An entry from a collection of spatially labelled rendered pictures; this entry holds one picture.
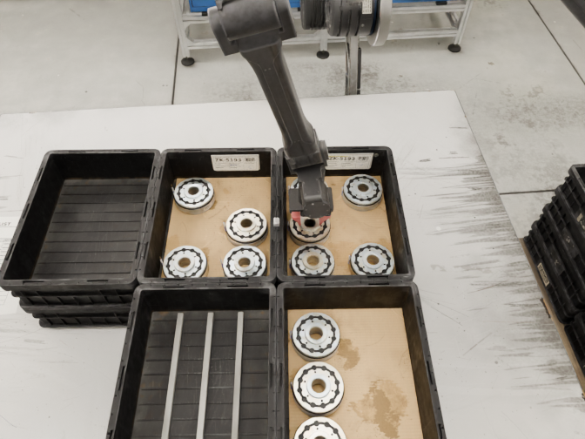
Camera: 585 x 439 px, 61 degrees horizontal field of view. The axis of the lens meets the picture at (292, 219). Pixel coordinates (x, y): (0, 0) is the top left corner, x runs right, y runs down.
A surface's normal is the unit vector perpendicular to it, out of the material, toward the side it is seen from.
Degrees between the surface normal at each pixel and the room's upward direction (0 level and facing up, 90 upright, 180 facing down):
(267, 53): 102
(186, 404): 0
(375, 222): 0
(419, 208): 0
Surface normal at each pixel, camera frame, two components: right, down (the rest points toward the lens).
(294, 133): 0.13, 0.90
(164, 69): 0.00, -0.59
